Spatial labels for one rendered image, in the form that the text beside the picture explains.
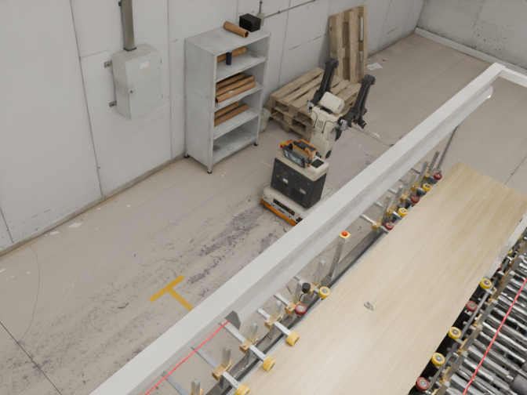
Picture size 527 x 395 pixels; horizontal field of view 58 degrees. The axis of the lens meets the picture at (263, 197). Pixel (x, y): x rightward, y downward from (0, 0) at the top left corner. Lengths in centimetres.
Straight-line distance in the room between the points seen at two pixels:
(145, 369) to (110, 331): 302
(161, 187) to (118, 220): 68
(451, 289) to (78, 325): 311
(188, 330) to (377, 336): 220
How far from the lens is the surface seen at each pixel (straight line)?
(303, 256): 181
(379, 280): 381
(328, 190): 540
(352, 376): 330
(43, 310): 469
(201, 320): 150
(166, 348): 145
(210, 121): 537
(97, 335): 443
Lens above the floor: 372
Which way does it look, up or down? 42 degrees down
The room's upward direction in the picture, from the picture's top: 8 degrees clockwise
